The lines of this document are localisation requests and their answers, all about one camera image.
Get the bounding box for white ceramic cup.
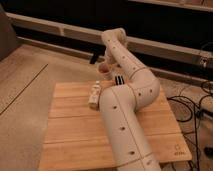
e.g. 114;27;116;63
97;62;112;80

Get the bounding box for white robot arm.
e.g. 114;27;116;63
99;28;161;171

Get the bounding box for black striped object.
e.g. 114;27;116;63
115;76;124;85

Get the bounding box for white plastic bottle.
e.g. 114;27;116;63
88;81;101;110

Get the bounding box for wooden board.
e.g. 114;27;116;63
38;82;192;171

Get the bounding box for grey cabinet corner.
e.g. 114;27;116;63
0;4;20;61

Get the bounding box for black floor cables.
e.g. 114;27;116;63
166;79;213;171

